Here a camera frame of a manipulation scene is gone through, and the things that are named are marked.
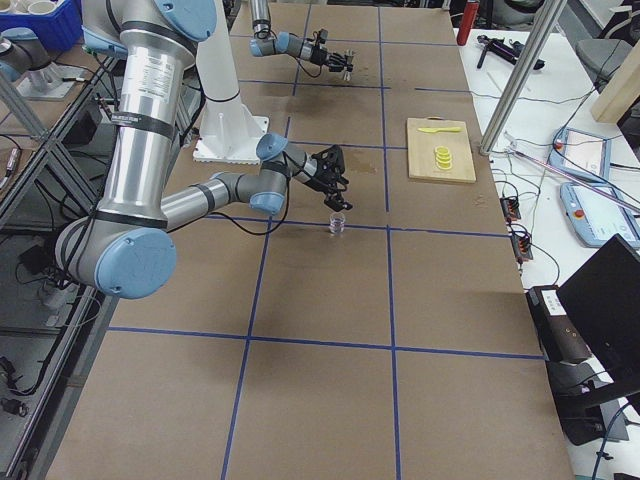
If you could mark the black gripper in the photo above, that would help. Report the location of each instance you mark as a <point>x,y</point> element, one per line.
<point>323,181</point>
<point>326,56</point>

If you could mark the steel jigger shaker cup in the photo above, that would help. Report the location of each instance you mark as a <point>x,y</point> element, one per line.
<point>347,74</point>

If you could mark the clear glass measuring cup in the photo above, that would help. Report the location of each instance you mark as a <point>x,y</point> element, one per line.
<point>337,221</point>

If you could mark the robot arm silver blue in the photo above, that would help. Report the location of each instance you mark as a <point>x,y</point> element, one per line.
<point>266,42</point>
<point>123,247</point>

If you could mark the bamboo cutting board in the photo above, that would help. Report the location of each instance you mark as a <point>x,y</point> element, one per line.
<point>422,158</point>

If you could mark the yellow plastic knife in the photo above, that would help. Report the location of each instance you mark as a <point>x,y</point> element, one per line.
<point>435,130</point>

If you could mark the red cylinder bottle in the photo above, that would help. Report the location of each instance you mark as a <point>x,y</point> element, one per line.
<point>467,21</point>

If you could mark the black box with label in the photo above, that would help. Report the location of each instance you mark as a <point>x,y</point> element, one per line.
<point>557,334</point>

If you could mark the black monitor on stand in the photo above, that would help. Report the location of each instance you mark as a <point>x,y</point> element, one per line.
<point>602,301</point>

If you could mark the blue storage bin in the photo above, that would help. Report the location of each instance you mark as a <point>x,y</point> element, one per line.
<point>59,30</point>

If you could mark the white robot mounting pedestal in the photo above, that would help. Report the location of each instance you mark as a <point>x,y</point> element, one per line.
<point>228,132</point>

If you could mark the black handle tool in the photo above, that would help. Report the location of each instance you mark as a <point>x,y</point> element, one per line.
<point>510,52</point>

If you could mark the silver reacher stick green handle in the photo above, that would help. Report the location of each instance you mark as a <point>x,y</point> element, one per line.
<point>632,207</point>

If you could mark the aluminium frame post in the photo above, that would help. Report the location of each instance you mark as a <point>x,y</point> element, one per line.
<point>537,38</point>

